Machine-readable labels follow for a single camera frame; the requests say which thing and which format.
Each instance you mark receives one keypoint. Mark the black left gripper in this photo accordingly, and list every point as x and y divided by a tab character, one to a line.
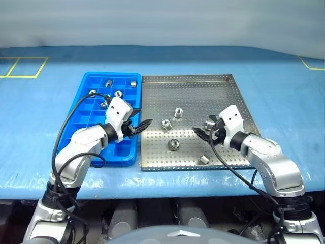
128	128

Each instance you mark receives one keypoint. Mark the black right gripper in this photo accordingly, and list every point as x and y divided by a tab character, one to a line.
219	134

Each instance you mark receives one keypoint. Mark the silver metal motor rotor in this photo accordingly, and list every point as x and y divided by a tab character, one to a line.
208	124
92	92
203	159
166	124
178	112
133	83
103	105
108	83
118	93
174	144

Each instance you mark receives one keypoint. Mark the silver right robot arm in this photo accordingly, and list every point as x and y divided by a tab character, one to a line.
269	157

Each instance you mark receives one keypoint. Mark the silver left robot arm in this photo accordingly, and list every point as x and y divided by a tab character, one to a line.
83	139

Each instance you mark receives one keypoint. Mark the blue compartment tray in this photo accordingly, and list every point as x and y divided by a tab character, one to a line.
83	119

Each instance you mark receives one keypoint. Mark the perforated metal tray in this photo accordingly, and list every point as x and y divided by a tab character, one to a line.
182	94

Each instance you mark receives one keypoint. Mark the dark grey rounded shape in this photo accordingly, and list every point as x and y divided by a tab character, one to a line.
193	213
123	218

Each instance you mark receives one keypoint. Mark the grey domed robot torso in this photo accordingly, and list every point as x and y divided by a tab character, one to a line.
177	237

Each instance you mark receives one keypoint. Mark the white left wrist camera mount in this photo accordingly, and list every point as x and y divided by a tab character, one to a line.
116	109

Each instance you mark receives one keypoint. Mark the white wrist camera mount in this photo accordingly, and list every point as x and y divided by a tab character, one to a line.
232	117
116	109

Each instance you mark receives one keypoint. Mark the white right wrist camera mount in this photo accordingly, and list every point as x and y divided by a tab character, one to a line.
232	117

